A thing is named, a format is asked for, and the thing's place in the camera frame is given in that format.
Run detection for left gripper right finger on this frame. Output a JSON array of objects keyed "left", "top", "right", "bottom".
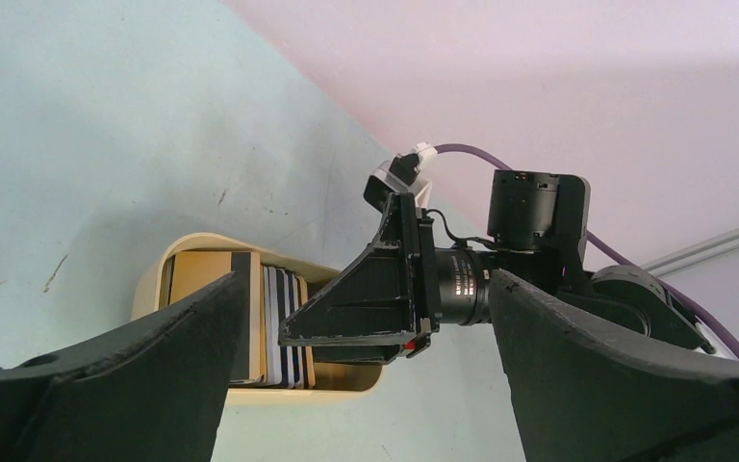
[{"left": 489, "top": 270, "right": 739, "bottom": 461}]

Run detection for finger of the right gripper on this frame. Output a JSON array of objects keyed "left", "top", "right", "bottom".
[
  {"left": 279, "top": 240, "right": 416, "bottom": 347},
  {"left": 308, "top": 338, "right": 430, "bottom": 365}
]

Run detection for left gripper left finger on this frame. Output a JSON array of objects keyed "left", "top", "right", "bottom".
[{"left": 0, "top": 270, "right": 249, "bottom": 462}]

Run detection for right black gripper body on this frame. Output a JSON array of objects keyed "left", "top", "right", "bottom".
[{"left": 383, "top": 193, "right": 497, "bottom": 332}]

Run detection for yellow oval card tray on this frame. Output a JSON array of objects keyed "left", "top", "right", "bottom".
[{"left": 112, "top": 233, "right": 382, "bottom": 410}]

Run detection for cards in tray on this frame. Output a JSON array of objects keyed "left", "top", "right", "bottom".
[{"left": 160, "top": 249, "right": 316, "bottom": 389}]

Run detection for aluminium frame rail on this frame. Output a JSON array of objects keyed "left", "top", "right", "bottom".
[{"left": 642, "top": 227, "right": 739, "bottom": 277}]

